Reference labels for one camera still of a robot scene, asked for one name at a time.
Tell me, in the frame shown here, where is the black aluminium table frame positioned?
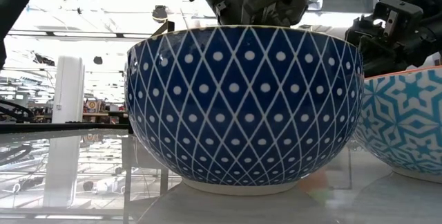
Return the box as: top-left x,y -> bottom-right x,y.
0,122 -> 131,134

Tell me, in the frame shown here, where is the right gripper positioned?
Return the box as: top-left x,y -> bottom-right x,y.
345,15 -> 442,78

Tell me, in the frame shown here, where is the teal star bowl orange inside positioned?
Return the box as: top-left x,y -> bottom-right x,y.
352,65 -> 442,185

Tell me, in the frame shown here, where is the black ceiling light rail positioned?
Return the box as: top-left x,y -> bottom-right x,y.
6,29 -> 153,40

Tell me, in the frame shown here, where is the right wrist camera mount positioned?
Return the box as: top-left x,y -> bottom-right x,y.
372,0 -> 425,44

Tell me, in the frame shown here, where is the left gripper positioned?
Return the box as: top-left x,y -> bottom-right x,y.
240,0 -> 309,28

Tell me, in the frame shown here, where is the colourful target board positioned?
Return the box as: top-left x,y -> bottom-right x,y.
85,99 -> 100,114

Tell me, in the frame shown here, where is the blue diamond bowl yellow inside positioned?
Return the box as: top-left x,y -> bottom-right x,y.
124,25 -> 365,196

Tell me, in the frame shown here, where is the white building pillar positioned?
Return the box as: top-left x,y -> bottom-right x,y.
51,54 -> 86,124

